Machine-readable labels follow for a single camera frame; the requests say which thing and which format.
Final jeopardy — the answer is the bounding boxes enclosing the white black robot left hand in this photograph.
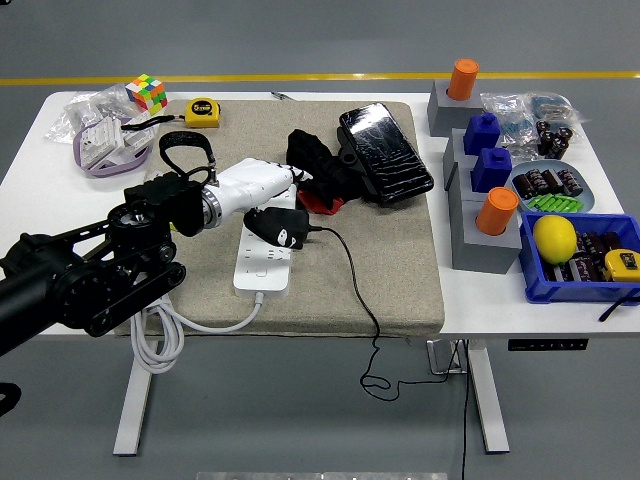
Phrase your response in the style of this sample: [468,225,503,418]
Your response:
[213,157,314,251]

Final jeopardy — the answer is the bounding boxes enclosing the black plug with cord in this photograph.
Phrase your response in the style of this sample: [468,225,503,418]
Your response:
[262,206,469,403]

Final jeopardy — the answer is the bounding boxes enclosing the white power strip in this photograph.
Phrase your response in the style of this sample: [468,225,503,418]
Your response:
[233,185,298,300]

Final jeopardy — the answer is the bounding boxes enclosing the red cloth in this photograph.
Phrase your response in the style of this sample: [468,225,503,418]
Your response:
[298,189,346,215]

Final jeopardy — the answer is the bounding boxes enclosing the black cloth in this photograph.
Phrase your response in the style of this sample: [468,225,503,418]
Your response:
[285,128,371,205]

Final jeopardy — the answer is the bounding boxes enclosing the yellow tape measure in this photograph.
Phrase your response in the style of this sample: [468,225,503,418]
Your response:
[598,248,640,323]
[119,97,222,132]

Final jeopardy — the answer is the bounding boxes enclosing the black phone holder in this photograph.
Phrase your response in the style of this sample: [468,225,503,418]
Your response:
[335,127,381,201]

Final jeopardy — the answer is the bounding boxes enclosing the grey-brown fabric mat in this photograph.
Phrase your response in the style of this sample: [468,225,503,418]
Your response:
[113,99,446,339]

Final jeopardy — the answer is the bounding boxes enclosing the purple plastic tray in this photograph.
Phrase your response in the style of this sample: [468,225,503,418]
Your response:
[73,115,154,179]

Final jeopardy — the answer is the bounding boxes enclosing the multicolour puzzle cube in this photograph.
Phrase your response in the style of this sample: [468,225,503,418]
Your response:
[124,73,169,115]

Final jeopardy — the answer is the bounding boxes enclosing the black smartphone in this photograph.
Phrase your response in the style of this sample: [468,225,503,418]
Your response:
[338,102,435,206]

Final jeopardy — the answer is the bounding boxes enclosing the white plastic socket parts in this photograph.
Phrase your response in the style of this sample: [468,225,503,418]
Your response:
[79,117,154,169]

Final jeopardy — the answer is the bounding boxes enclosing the clear plastic bag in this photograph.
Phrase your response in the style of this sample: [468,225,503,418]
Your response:
[44,84,151,146]

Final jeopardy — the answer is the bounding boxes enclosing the grey square block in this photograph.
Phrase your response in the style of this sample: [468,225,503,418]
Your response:
[449,197,524,275]
[427,79,485,137]
[442,128,484,171]
[443,160,489,201]

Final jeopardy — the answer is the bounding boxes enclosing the blue square block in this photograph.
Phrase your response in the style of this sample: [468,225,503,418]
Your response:
[471,147,514,194]
[463,112,502,156]

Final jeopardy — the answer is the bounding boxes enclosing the orange cylinder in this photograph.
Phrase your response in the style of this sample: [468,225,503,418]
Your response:
[475,187,520,236]
[446,58,480,101]

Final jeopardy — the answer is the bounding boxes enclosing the white table leg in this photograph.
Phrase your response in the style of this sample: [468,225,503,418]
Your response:
[467,344,511,455]
[112,344,154,457]

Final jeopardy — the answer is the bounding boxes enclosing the clear bag with blue parts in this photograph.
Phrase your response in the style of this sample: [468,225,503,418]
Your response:
[527,91,589,124]
[480,92,539,146]

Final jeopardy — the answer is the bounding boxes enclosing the green plastic pieces pile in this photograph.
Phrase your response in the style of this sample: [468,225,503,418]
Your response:
[527,193,585,212]

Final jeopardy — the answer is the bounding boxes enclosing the yellow lemon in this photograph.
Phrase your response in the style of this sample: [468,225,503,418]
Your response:
[532,214,579,265]

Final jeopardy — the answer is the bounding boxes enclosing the blue plastic bin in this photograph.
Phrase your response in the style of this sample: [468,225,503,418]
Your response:
[518,212,640,305]

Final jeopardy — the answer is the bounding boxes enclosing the black table control panel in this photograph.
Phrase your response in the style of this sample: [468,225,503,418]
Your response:
[508,338,590,352]

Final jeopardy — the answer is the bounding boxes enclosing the light blue plate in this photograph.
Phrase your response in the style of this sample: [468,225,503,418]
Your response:
[504,160,596,214]

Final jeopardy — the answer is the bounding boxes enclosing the white power strip cable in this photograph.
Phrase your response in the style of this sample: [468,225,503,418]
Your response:
[129,292,266,376]

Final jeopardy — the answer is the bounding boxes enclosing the silver metal bracket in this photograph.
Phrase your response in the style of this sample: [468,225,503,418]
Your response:
[426,339,469,375]

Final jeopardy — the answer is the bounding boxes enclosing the thin black hanging cable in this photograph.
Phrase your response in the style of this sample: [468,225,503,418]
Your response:
[458,344,474,480]

